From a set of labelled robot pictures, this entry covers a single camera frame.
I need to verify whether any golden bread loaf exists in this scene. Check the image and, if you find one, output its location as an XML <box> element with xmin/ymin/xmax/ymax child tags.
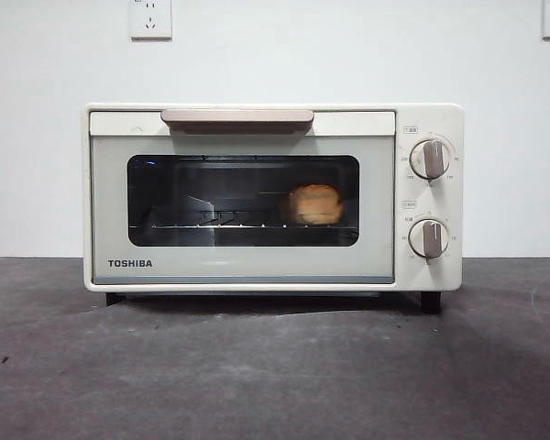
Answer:
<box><xmin>281</xmin><ymin>183</ymin><xmax>347</xmax><ymax>226</ymax></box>

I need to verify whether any glass oven door with handle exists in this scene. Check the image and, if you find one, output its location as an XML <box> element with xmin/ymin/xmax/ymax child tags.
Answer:
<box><xmin>88</xmin><ymin>108</ymin><xmax>398</xmax><ymax>286</ymax></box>

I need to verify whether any cream Toshiba toaster oven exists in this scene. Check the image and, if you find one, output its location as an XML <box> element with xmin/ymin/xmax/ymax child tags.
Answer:
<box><xmin>82</xmin><ymin>103</ymin><xmax>466</xmax><ymax>315</ymax></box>

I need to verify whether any cream timer knob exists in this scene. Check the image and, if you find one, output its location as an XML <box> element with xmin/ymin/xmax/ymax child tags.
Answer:
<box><xmin>408</xmin><ymin>218</ymin><xmax>451</xmax><ymax>259</ymax></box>

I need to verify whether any cream temperature knob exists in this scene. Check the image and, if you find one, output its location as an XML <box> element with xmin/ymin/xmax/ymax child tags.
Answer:
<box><xmin>409</xmin><ymin>139</ymin><xmax>453</xmax><ymax>181</ymax></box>

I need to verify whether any chrome wire oven rack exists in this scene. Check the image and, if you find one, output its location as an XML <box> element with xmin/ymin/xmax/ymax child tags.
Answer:
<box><xmin>151</xmin><ymin>208</ymin><xmax>347</xmax><ymax>230</ymax></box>

